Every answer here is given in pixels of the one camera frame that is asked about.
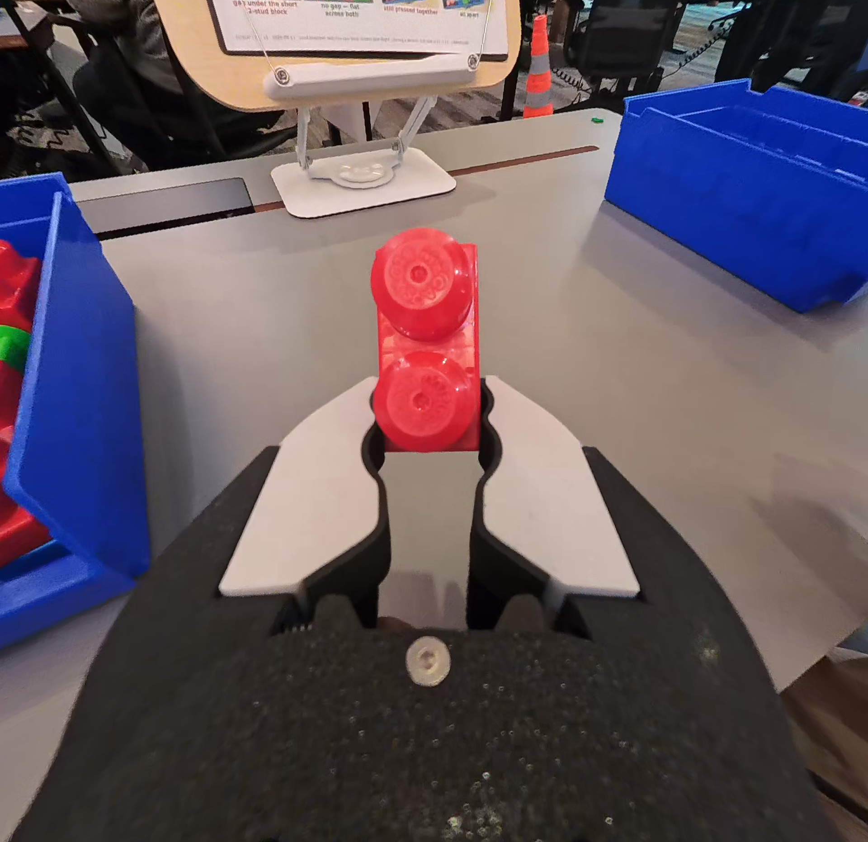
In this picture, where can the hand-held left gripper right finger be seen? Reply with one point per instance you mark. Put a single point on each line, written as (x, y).
(556, 510)

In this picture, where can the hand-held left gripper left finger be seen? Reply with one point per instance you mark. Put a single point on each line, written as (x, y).
(309, 510)

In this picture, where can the red double toy block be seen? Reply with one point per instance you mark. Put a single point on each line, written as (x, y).
(427, 340)

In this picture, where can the blue plastic bin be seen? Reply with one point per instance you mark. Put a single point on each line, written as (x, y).
(82, 422)
(733, 198)

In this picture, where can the pile of colourful toy blocks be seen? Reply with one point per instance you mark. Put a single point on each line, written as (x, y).
(14, 381)

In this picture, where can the white document stand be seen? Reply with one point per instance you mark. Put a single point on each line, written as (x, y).
(366, 191)

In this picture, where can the orange traffic cone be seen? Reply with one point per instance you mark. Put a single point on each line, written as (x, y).
(539, 76)

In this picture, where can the wooden clipboard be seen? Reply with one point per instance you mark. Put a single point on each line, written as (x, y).
(176, 55)

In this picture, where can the black office chair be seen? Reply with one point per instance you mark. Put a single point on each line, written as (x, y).
(617, 35)

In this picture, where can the printed instruction sheet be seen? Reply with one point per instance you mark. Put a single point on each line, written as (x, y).
(353, 15)

